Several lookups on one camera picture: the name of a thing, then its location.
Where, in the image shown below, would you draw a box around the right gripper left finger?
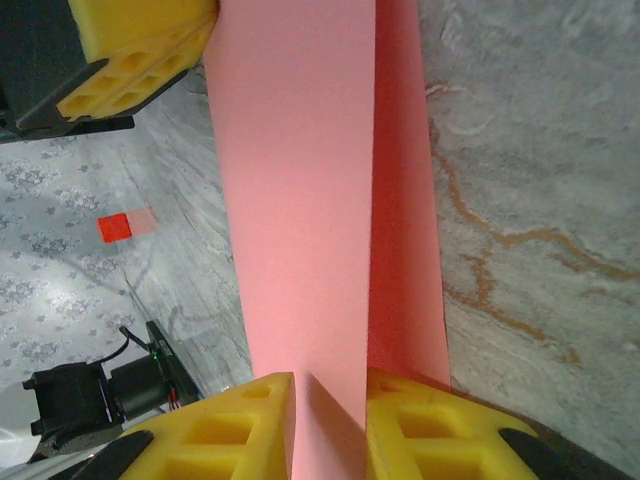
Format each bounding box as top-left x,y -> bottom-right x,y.
64,371 -> 296,480

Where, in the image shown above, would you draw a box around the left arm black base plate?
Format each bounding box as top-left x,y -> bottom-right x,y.
144,319 -> 201,414

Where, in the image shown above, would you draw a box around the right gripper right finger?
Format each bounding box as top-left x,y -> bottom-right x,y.
366,368 -> 626,480

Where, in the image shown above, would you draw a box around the small red cube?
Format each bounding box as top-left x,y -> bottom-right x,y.
96,212 -> 132,245

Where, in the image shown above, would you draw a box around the pink paper sheet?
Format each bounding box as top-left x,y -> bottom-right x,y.
202,0 -> 454,480

